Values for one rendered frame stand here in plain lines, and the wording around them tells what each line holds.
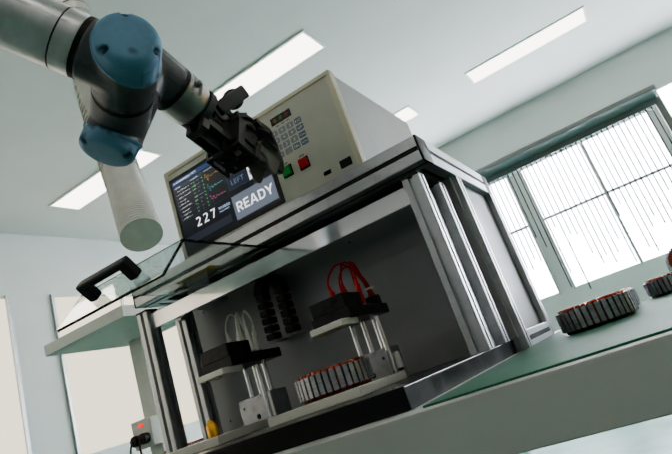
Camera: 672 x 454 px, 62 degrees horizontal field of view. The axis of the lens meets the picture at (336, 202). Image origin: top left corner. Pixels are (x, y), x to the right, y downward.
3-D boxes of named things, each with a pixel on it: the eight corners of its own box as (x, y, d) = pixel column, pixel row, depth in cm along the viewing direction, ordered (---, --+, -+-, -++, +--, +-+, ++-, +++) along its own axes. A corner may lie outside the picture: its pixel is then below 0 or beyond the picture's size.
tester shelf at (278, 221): (424, 158, 88) (414, 133, 89) (134, 308, 115) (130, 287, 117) (493, 195, 126) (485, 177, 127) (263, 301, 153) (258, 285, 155)
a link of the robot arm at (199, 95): (159, 87, 88) (196, 60, 85) (181, 104, 91) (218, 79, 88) (153, 119, 84) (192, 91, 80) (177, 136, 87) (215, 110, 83)
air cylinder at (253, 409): (278, 421, 98) (269, 390, 99) (246, 432, 101) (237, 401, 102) (294, 415, 102) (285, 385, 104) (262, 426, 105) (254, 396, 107)
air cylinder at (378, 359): (397, 380, 88) (385, 346, 90) (357, 394, 91) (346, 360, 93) (409, 375, 92) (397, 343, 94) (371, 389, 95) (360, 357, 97)
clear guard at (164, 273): (162, 275, 77) (153, 235, 79) (56, 332, 87) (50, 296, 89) (293, 276, 106) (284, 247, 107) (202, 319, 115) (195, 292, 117)
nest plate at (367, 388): (361, 396, 70) (358, 386, 70) (269, 427, 76) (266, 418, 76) (407, 377, 83) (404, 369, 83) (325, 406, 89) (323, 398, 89)
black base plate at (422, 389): (411, 410, 51) (402, 385, 52) (7, 537, 77) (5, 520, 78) (517, 352, 92) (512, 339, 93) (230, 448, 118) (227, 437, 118)
